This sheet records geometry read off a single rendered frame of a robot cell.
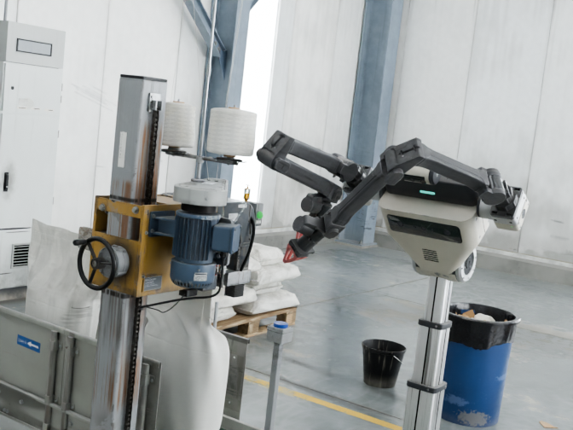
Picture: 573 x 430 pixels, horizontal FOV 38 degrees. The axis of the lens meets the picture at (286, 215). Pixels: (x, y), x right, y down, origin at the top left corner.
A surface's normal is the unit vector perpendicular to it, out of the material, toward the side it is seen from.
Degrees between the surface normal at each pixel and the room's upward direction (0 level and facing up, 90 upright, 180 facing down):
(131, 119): 90
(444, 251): 130
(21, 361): 90
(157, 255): 90
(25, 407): 90
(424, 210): 40
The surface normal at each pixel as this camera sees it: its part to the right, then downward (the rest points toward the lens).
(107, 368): -0.57, 0.04
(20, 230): 0.82, 0.16
